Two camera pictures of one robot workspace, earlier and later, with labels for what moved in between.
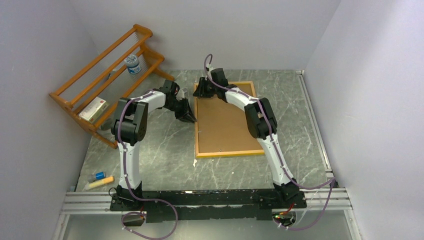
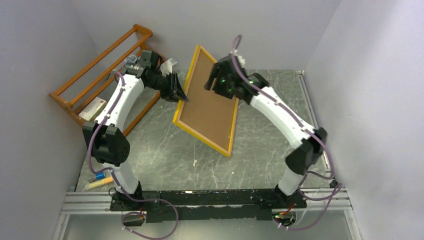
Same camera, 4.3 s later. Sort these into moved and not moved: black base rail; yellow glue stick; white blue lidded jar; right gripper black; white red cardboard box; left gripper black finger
Moved: right gripper black; left gripper black finger
Not moved: white red cardboard box; black base rail; yellow glue stick; white blue lidded jar
